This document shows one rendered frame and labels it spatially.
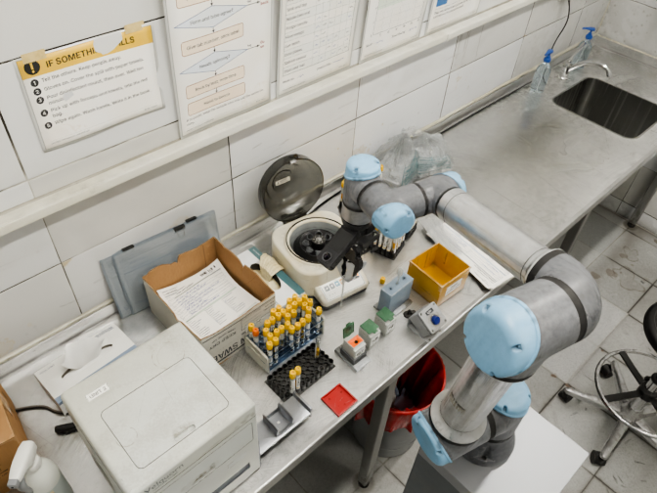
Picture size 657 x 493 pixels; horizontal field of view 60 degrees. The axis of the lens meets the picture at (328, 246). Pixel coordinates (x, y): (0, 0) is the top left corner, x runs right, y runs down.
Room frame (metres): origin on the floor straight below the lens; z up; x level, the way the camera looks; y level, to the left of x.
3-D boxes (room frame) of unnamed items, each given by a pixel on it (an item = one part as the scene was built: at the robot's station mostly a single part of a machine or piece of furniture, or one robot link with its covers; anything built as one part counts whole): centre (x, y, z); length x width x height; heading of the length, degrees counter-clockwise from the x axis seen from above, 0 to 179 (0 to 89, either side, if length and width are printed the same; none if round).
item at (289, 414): (0.65, 0.10, 0.92); 0.21 x 0.07 x 0.05; 136
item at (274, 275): (1.11, 0.17, 0.92); 0.24 x 0.12 x 0.10; 46
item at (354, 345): (0.90, -0.09, 0.92); 0.05 x 0.04 x 0.06; 45
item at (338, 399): (0.76, -0.06, 0.88); 0.07 x 0.07 x 0.01; 46
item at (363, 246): (0.97, -0.07, 1.27); 0.09 x 0.08 x 0.12; 137
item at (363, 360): (0.89, -0.09, 0.89); 0.09 x 0.05 x 0.04; 45
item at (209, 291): (0.99, 0.32, 0.95); 0.29 x 0.25 x 0.15; 46
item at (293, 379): (0.83, 0.05, 0.93); 0.17 x 0.09 x 0.11; 137
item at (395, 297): (1.09, -0.21, 0.92); 0.10 x 0.07 x 0.10; 138
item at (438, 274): (1.18, -0.34, 0.93); 0.13 x 0.13 x 0.10; 43
